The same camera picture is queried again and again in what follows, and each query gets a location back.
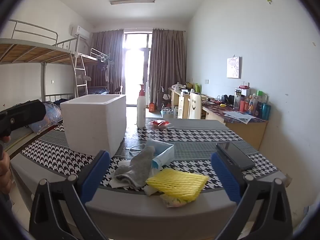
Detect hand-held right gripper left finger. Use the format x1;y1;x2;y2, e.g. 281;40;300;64
29;150;111;240

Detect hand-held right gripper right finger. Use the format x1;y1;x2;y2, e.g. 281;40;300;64
211;151;293;240

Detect grey sock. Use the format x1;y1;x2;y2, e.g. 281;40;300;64
114;146;156;188

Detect white foam box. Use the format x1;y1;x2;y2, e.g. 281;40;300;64
60;94;127;157

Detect yellow foam net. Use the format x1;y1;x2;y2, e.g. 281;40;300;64
145;168;210;203

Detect person's left hand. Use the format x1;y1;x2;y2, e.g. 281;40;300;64
0;135;12;193

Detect black smartphone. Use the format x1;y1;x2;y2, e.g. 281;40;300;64
216;142;256;172

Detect blue quilt bundle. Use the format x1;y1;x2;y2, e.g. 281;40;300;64
27;101;63;134

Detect houndstooth tablecloth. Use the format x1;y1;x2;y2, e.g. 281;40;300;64
21;117;285;193

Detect wooden desk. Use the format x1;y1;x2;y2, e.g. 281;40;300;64
168;87;268;150

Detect white tissue paper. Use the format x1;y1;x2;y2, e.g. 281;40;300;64
143;184;163;196

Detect papers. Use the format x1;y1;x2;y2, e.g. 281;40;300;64
223;110;255;124

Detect metal bunk bed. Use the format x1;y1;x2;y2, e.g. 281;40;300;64
0;19;114;105

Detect white pump bottle red cap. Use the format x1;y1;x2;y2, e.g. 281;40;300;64
137;84;147;128

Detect wooden chair with smiley face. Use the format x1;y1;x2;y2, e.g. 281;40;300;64
188;92;202;120

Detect cluster of toiletry bottles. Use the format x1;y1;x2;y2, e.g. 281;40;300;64
240;90;272;120

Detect red snack packet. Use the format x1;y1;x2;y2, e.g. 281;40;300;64
148;120;170;128

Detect dark thermos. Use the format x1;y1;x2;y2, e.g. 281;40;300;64
234;87;242;110

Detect dark hanging clothes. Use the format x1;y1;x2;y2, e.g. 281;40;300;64
97;59;110;82

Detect white air conditioner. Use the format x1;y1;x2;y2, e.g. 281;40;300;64
71;25;90;40

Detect brown curtain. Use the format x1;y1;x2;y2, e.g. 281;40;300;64
90;29;125;95
149;28;187;110

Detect ceiling light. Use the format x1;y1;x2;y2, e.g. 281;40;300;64
109;0;156;5

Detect white cable loop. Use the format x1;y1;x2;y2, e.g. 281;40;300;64
129;144;147;154

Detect cartoon wall picture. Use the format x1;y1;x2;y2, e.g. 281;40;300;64
226;56;242;79

